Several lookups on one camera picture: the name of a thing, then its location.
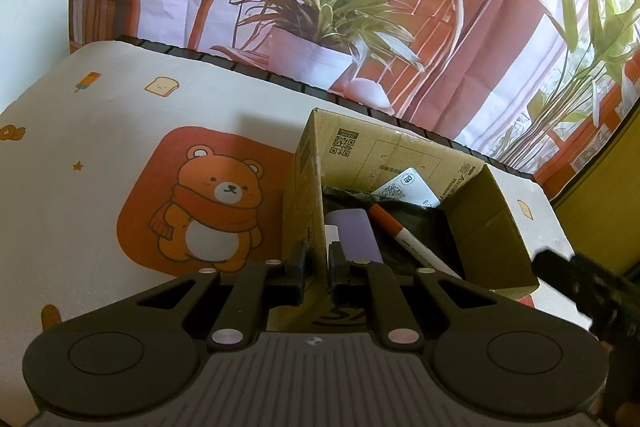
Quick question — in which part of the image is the lavender rectangular power bank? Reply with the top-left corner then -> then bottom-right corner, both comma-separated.
326,208 -> 383,263

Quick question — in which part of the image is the red capped white marker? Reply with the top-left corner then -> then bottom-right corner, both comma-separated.
368,204 -> 460,279

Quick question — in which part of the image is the brown SF cardboard box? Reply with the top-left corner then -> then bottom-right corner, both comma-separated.
268,108 -> 550,332

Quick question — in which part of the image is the printed living room backdrop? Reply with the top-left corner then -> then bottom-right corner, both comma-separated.
70,0 -> 639,185

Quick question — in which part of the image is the black plastic bag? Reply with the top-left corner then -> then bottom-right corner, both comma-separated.
323,187 -> 464,277

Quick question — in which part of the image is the white printed card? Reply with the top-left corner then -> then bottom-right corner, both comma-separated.
372,168 -> 440,208

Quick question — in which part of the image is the cartoon printed table mat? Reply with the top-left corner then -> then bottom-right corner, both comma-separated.
0,40 -> 604,427

